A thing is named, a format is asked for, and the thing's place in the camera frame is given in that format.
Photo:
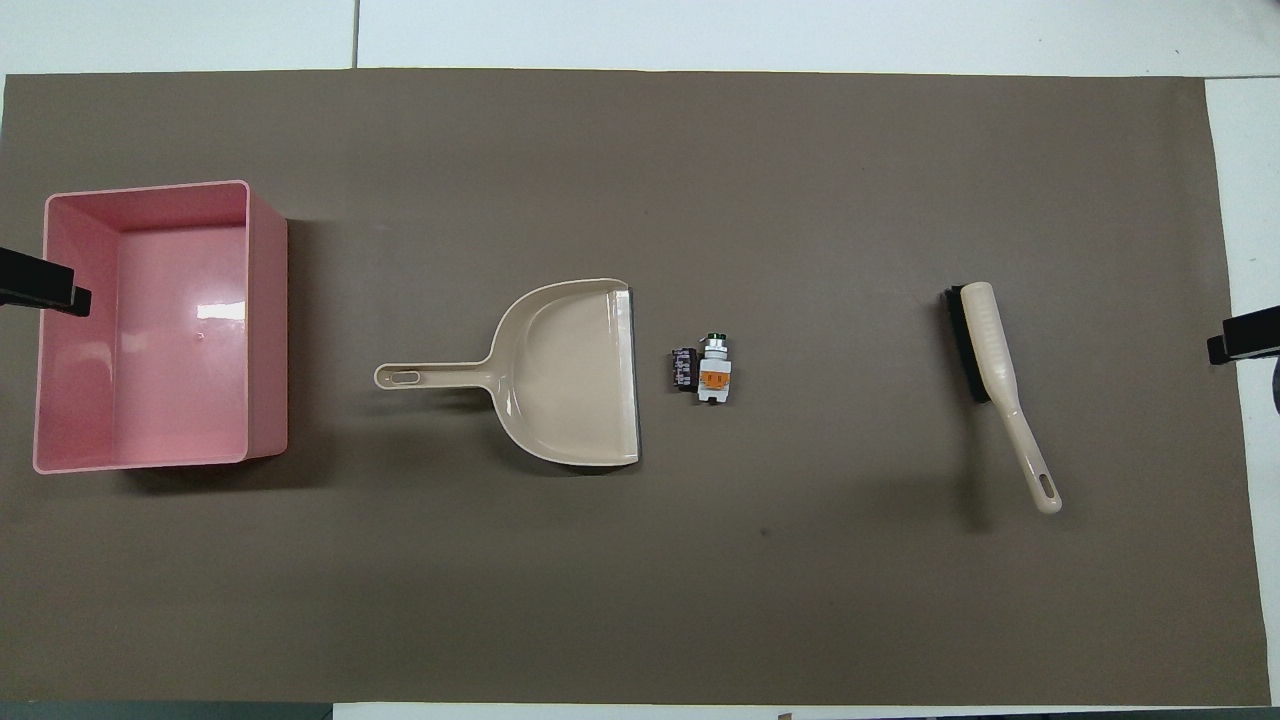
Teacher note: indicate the pink plastic bin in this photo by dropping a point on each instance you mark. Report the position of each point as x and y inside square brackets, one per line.
[180, 330]

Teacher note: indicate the small dark terminal block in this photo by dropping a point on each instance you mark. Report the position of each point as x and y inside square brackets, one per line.
[683, 368]

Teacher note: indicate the beige plastic dustpan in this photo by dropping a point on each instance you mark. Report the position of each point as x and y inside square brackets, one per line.
[570, 375]

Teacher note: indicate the beige hand brush black bristles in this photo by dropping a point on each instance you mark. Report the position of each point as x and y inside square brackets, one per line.
[995, 350]

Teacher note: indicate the black stand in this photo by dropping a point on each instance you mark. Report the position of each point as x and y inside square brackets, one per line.
[1250, 336]
[35, 280]

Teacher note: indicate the white orange push-button switch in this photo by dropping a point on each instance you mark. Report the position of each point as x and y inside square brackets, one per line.
[714, 375]

